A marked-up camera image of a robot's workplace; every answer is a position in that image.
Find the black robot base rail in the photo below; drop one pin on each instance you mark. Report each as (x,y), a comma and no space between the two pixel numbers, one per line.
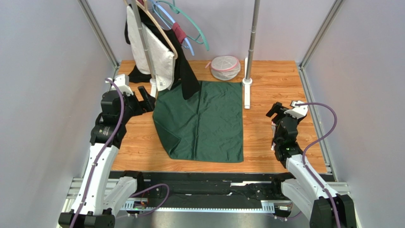
(198,190)

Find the left white rack foot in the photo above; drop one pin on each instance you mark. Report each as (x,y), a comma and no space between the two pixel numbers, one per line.
(153,84)

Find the right white rack foot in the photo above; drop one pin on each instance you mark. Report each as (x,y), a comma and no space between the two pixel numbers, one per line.
(247,86)

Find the aluminium frame rail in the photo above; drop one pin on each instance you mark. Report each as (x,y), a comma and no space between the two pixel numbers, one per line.
(137,207)

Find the teal plastic hanger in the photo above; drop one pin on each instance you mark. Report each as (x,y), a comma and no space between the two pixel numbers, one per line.
(170,13)

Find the right metal rack pole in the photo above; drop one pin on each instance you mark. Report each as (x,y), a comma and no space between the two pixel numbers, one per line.
(252,40)

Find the black hanging garment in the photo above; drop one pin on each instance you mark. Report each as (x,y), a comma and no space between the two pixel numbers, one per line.
(182,71)

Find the wooden clothes hanger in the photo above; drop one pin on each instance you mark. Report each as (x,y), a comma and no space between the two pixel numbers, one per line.
(143,6)

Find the metal rack pole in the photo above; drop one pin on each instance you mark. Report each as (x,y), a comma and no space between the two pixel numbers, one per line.
(252,40)
(144,40)

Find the left metal rack pole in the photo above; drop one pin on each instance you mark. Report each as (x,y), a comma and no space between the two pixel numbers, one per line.
(144,40)

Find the dark red hanging cloth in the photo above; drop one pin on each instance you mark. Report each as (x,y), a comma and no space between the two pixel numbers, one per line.
(179,33)

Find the white rack foot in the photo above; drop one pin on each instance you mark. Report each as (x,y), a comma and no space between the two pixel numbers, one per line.
(247,86)
(153,84)

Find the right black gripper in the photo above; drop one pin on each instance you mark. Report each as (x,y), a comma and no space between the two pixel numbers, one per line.
(280,113)

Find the wrist white camera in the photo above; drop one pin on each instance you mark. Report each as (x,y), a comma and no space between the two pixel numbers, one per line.
(122,82)
(299,109)

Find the blue plastic hanger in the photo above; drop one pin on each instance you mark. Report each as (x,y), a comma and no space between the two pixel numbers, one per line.
(170,23)

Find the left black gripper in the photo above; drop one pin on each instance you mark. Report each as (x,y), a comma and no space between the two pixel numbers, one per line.
(147,105)

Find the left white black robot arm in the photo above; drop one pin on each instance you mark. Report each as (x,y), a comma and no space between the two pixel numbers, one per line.
(101,158)

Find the silver metal fork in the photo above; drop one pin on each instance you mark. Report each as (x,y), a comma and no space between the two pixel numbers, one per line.
(273,127)

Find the dark green cloth napkin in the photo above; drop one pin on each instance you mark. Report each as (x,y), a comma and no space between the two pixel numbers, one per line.
(208,127)

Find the white mesh laundry bag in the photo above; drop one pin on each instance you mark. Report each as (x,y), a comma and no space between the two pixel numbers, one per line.
(224,68)

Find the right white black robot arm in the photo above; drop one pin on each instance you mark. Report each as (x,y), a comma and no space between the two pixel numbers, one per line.
(303,177)

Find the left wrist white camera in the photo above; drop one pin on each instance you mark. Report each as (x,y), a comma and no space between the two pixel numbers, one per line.
(122,82)

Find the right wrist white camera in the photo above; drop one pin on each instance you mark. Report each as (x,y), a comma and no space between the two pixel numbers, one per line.
(299,109)

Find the white hanging towel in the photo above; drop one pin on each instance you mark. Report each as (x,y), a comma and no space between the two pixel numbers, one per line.
(162,56)

